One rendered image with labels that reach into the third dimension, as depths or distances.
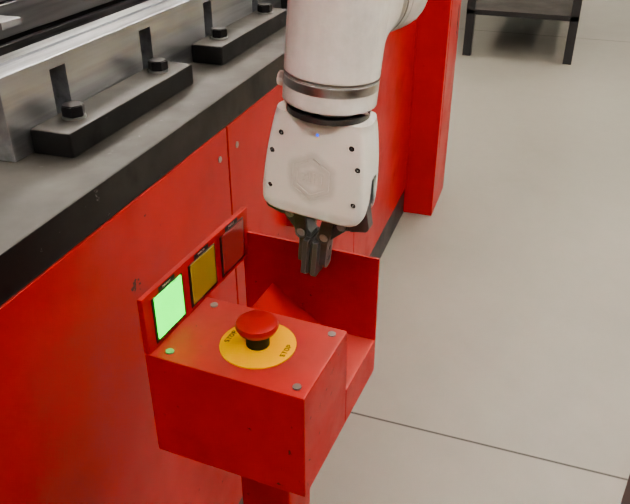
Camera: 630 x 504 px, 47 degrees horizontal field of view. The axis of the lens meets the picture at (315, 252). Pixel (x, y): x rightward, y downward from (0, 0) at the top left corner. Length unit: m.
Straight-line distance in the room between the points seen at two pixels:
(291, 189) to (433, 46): 1.80
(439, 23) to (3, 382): 1.93
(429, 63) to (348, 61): 1.85
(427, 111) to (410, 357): 0.92
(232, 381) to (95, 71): 0.49
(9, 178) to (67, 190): 0.08
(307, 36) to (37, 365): 0.41
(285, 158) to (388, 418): 1.17
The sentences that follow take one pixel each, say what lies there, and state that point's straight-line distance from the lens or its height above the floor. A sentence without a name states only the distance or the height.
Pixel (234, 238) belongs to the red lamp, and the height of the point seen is 0.82.
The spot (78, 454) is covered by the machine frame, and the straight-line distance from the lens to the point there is 0.87.
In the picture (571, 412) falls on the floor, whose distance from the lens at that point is 1.86.
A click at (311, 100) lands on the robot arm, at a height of 1.00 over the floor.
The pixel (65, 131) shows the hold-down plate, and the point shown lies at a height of 0.91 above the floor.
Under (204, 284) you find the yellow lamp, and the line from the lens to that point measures 0.73.
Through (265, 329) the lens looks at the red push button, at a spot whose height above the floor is 0.81.
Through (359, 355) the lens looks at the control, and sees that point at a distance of 0.79.
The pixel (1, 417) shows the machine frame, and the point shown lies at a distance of 0.74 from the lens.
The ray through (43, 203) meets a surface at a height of 0.88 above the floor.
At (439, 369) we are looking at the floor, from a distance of 1.90.
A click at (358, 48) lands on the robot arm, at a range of 0.60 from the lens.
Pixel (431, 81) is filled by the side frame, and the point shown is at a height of 0.49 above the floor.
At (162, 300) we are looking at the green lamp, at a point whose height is 0.82.
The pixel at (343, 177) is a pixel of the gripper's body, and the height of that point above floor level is 0.93.
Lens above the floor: 1.19
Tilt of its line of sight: 30 degrees down
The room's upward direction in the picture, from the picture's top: straight up
